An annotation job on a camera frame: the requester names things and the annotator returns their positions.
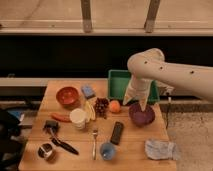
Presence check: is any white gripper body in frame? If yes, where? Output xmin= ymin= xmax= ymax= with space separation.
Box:
xmin=126 ymin=76 xmax=152 ymax=100

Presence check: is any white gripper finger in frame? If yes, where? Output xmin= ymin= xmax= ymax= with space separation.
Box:
xmin=123 ymin=94 xmax=132 ymax=106
xmin=139 ymin=98 xmax=148 ymax=111

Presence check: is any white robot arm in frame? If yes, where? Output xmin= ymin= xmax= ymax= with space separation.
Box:
xmin=123 ymin=48 xmax=213 ymax=109

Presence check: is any orange fruit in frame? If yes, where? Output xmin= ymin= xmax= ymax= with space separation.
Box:
xmin=109 ymin=100 xmax=121 ymax=113

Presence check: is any purple bowl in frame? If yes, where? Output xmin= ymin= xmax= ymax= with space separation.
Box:
xmin=129 ymin=102 xmax=155 ymax=127

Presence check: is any green plastic bin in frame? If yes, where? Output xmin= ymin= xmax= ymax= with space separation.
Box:
xmin=108 ymin=69 xmax=160 ymax=104

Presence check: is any dark grape bunch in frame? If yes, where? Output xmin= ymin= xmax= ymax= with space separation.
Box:
xmin=94 ymin=98 xmax=109 ymax=119

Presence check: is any black remote control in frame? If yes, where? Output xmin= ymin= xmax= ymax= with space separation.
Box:
xmin=110 ymin=122 xmax=124 ymax=145

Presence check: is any yellow banana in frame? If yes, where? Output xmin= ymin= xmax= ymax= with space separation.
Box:
xmin=84 ymin=101 xmax=96 ymax=121

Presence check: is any blue sponge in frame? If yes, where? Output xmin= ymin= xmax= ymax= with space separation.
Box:
xmin=81 ymin=85 xmax=95 ymax=99

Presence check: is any grey cloth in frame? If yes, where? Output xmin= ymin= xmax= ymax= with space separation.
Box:
xmin=145 ymin=139 xmax=178 ymax=160

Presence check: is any white cup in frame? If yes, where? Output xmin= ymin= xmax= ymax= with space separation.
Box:
xmin=69 ymin=108 xmax=87 ymax=130

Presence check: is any blue cup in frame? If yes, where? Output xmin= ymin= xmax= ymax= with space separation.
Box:
xmin=100 ymin=142 xmax=116 ymax=160

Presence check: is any red bowl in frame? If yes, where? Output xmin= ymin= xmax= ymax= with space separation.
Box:
xmin=56 ymin=87 xmax=79 ymax=106

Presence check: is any orange carrot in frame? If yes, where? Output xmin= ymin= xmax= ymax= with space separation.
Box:
xmin=50 ymin=113 xmax=71 ymax=122

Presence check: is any round tin can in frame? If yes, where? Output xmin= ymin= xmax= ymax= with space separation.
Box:
xmin=37 ymin=143 xmax=56 ymax=161

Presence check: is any black chair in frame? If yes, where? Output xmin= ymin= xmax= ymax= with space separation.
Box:
xmin=0 ymin=108 xmax=23 ymax=171

